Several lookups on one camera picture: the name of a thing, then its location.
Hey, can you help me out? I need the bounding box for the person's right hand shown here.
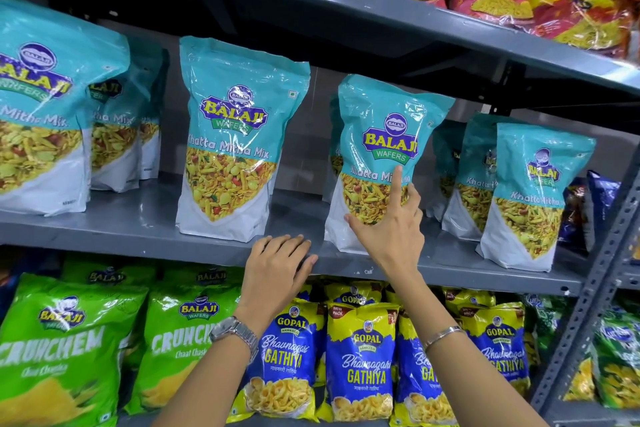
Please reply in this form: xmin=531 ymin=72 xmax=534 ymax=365
xmin=344 ymin=165 xmax=426 ymax=283

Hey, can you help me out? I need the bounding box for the teal snack packet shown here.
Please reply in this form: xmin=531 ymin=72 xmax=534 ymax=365
xmin=324 ymin=74 xmax=456 ymax=256

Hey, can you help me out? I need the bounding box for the silver bangle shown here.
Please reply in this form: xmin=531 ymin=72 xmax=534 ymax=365
xmin=423 ymin=326 xmax=466 ymax=354

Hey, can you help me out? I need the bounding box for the green crisp packet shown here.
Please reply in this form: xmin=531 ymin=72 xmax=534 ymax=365
xmin=61 ymin=253 xmax=159 ymax=293
xmin=0 ymin=273 xmax=149 ymax=427
xmin=162 ymin=263 xmax=247 ymax=293
xmin=124 ymin=283 xmax=244 ymax=416

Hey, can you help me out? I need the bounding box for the green patterned snack packet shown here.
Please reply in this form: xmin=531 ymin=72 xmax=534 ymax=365
xmin=522 ymin=294 xmax=567 ymax=368
xmin=564 ymin=303 xmax=640 ymax=410

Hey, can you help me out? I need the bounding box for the grey metal shelving rack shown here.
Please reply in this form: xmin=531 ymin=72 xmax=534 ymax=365
xmin=0 ymin=0 xmax=640 ymax=427

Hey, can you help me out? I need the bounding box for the row of blue yellow packets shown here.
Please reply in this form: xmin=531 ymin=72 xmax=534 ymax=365
xmin=227 ymin=279 xmax=532 ymax=427

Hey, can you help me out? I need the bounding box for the orange snack packet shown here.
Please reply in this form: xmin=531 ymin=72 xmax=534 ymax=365
xmin=607 ymin=0 xmax=640 ymax=63

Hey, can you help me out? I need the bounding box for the person's left hand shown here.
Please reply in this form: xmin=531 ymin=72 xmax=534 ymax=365
xmin=234 ymin=235 xmax=319 ymax=337

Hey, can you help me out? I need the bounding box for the silver wristwatch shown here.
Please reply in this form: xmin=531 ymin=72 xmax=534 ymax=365
xmin=209 ymin=316 xmax=261 ymax=363

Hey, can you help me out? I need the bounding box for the row of teal snack packets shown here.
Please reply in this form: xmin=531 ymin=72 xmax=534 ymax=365
xmin=0 ymin=0 xmax=597 ymax=273

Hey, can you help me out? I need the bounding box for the person's left forearm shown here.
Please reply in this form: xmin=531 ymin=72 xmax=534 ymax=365
xmin=151 ymin=327 xmax=258 ymax=427

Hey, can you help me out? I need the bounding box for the person's right forearm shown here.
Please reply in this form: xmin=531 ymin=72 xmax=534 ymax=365
xmin=387 ymin=272 xmax=547 ymax=427

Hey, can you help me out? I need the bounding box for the dark blue snack packet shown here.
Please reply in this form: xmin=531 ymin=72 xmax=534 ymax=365
xmin=585 ymin=170 xmax=622 ymax=253
xmin=557 ymin=177 xmax=589 ymax=248

